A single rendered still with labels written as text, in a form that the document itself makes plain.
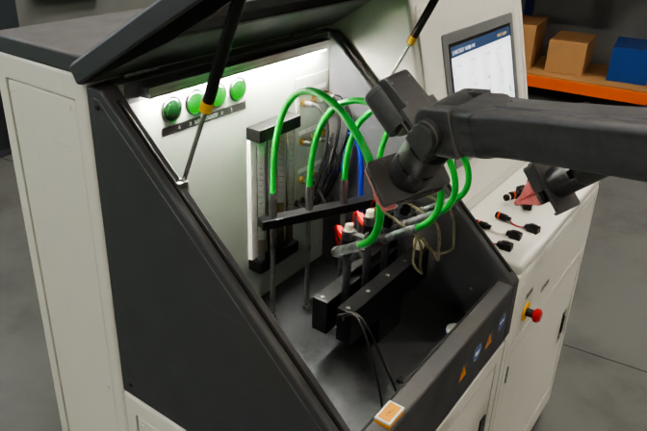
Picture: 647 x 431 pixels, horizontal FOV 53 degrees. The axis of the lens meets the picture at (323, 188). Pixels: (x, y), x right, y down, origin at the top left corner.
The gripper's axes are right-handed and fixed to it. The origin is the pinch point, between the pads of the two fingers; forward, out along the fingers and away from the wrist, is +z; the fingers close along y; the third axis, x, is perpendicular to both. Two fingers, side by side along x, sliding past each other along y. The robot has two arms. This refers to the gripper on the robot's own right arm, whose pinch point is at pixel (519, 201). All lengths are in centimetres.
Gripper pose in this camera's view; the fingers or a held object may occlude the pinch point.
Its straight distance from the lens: 126.1
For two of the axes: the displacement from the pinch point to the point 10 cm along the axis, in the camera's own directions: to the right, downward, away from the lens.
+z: -4.7, 3.8, 7.9
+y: -4.2, -8.9, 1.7
